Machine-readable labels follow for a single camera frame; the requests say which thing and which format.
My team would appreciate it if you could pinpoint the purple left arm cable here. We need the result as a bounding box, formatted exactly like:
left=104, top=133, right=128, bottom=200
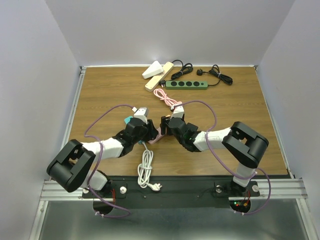
left=84, top=103, right=137, bottom=219

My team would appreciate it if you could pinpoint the green power strip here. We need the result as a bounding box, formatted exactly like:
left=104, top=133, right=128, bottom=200
left=165, top=80, right=209, bottom=90

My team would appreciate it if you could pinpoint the white wedge adapter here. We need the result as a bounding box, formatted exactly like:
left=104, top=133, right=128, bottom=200
left=142, top=60, right=164, bottom=79

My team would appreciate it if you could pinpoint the cream power strip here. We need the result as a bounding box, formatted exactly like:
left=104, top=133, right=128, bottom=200
left=144, top=62, right=174, bottom=92

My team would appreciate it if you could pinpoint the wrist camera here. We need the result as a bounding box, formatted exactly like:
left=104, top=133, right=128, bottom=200
left=170, top=104, right=185, bottom=120
left=133, top=107, right=149, bottom=124

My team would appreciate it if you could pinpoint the white coiled cable with plug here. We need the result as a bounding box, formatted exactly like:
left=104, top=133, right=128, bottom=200
left=137, top=142, right=163, bottom=193

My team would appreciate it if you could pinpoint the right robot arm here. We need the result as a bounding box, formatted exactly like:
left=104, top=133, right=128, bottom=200
left=160, top=116, right=269, bottom=195

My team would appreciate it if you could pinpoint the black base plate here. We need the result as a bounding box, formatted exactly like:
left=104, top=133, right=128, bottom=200
left=97, top=175, right=260, bottom=210

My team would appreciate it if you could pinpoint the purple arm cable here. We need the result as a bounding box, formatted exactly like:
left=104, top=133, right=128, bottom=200
left=84, top=103, right=137, bottom=219
left=173, top=100, right=271, bottom=216

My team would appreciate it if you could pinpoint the black cable of cream strip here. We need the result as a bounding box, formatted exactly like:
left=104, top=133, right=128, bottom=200
left=159, top=59, right=194, bottom=87

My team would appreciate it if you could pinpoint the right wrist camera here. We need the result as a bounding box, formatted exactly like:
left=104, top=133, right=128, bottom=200
left=170, top=104, right=185, bottom=120

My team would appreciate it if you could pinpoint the aluminium frame rail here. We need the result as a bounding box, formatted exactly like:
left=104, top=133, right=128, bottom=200
left=29, top=66, right=87, bottom=240

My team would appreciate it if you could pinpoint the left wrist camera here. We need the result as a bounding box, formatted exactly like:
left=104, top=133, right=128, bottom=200
left=133, top=107, right=149, bottom=124

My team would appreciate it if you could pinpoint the black cable of green strip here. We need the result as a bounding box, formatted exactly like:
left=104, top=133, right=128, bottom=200
left=196, top=64, right=234, bottom=87

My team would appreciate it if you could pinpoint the teal travel adapter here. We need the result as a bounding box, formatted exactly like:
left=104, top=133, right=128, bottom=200
left=124, top=116, right=133, bottom=125

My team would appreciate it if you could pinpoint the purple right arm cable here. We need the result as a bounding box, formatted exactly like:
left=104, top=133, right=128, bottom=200
left=173, top=100, right=271, bottom=216

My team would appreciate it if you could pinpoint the pink coiled cable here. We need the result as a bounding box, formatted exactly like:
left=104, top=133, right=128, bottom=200
left=153, top=87, right=183, bottom=111

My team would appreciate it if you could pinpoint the pink power strip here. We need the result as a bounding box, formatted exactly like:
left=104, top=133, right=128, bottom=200
left=148, top=127, right=164, bottom=145

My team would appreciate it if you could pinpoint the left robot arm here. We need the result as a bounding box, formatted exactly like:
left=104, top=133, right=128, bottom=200
left=46, top=117, right=159, bottom=197

